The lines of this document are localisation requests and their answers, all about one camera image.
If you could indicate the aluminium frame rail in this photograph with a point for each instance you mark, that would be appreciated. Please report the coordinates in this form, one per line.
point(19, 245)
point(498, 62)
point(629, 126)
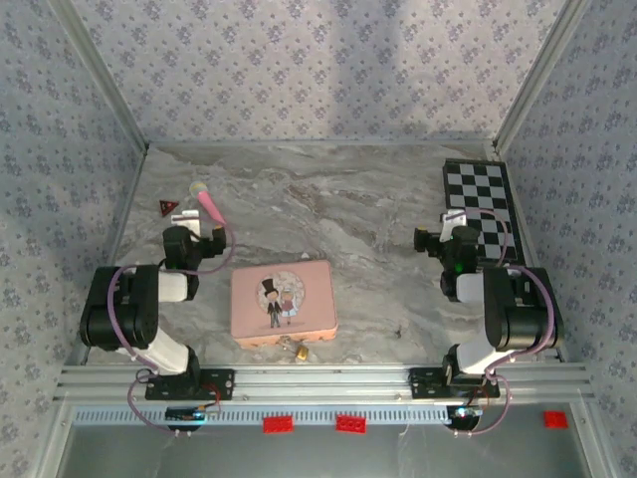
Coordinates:
point(323, 383)

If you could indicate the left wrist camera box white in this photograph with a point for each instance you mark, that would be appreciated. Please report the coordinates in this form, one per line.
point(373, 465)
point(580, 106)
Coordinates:
point(186, 217)

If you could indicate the aluminium frame post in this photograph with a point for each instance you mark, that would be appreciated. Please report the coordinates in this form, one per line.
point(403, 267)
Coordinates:
point(542, 74)
point(99, 74)

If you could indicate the red toy brick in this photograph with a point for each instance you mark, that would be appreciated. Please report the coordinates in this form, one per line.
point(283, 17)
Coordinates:
point(278, 425)
point(555, 419)
point(351, 424)

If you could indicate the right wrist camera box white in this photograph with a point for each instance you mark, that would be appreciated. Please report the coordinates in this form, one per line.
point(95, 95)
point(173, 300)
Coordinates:
point(452, 219)

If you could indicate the pink toy microphone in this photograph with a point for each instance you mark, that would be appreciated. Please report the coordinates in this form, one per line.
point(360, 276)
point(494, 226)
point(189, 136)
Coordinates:
point(206, 201)

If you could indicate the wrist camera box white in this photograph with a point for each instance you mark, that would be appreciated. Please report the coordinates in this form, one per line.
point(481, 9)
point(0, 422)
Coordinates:
point(186, 217)
point(452, 219)

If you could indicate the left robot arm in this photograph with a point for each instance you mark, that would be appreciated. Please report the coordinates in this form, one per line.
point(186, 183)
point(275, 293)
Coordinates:
point(124, 318)

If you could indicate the brass padlock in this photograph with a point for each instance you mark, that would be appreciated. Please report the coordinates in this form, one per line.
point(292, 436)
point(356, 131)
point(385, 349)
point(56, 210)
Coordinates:
point(302, 352)

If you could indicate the pink tin box wedding couple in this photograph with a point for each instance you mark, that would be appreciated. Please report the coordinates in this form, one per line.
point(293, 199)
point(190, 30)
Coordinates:
point(298, 279)

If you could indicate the black white chessboard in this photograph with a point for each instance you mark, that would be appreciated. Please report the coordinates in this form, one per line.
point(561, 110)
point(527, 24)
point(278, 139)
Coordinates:
point(478, 189)

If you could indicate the dark red triangle piece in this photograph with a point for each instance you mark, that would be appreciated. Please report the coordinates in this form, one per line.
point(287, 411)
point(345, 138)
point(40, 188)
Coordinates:
point(168, 206)

